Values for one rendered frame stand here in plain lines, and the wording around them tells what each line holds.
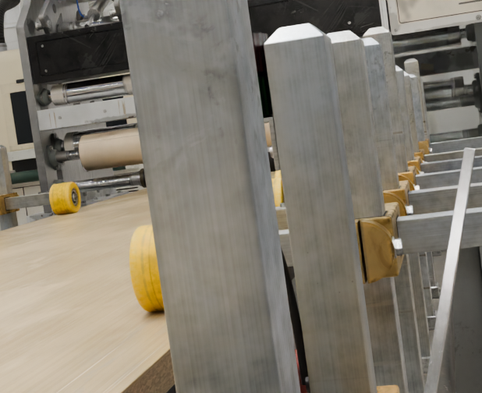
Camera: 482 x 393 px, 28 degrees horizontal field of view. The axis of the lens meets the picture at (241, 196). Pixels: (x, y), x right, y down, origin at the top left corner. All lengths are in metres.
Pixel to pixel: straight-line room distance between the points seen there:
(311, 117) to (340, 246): 0.07
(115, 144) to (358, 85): 2.53
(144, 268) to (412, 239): 0.24
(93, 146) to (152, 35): 3.02
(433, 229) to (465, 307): 2.46
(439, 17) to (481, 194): 2.02
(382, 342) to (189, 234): 0.52
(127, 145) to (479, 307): 1.28
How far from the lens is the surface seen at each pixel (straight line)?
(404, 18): 3.10
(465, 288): 3.29
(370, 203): 0.81
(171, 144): 0.31
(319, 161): 0.56
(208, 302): 0.32
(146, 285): 0.88
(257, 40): 0.57
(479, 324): 3.32
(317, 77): 0.56
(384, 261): 0.79
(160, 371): 0.72
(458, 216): 0.59
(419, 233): 0.85
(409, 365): 1.09
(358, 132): 0.80
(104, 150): 3.31
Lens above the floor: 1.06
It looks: 4 degrees down
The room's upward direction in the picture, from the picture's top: 8 degrees counter-clockwise
